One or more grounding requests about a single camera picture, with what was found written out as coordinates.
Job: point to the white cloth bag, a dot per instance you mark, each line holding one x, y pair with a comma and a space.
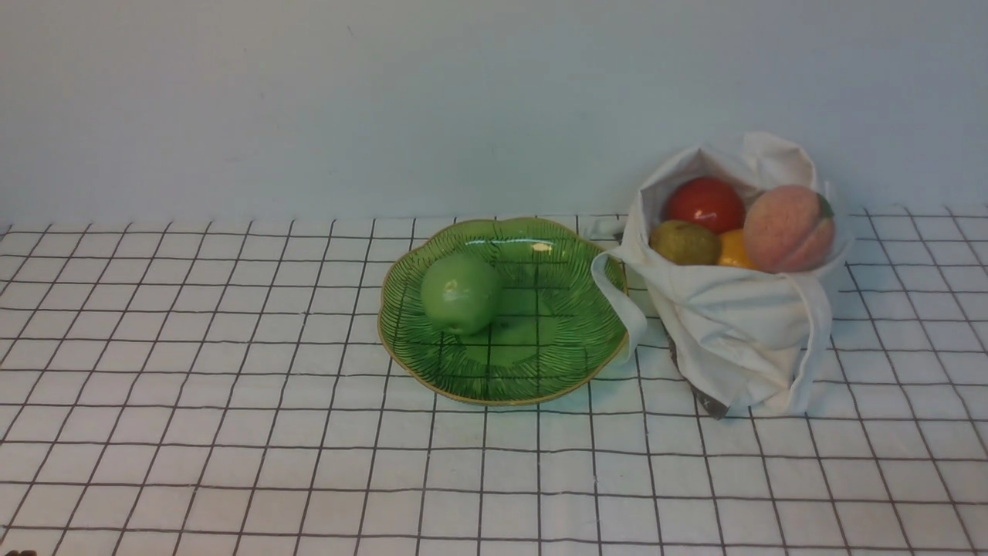
741, 338

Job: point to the white checkered tablecloth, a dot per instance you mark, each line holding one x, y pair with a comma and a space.
224, 389

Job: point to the green apple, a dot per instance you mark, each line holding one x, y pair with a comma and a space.
460, 294

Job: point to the orange fruit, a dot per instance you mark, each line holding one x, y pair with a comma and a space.
733, 252

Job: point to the brown kiwi fruit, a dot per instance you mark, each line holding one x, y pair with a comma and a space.
685, 243

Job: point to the red tomato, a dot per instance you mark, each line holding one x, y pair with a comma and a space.
708, 202

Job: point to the green glass leaf plate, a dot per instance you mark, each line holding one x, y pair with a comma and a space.
502, 309

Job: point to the pink peach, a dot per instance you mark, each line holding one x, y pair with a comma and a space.
789, 229

